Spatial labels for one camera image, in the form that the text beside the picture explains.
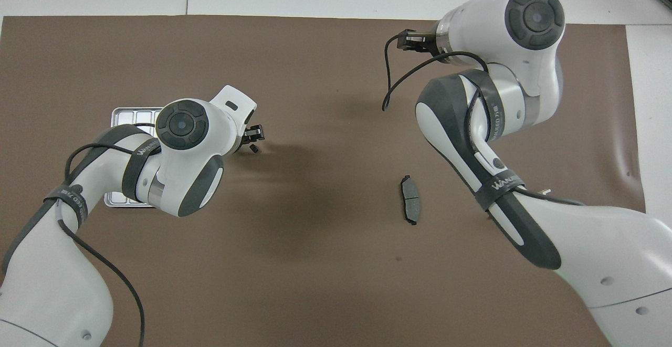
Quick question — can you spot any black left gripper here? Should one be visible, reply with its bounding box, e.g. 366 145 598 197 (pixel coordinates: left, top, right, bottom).
239 124 266 151

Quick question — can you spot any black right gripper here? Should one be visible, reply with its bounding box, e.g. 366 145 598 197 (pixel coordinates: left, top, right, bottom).
396 28 443 58

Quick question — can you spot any silver metal tray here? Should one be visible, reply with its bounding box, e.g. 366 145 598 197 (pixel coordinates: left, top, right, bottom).
104 107 164 209

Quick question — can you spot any brown table mat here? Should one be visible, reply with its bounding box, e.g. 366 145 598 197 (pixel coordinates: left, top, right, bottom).
0 15 660 347

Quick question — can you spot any dark grey brake pad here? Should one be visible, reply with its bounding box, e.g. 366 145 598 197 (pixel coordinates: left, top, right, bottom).
400 175 422 226

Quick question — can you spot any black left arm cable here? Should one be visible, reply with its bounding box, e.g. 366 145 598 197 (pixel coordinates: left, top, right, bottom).
55 123 158 347

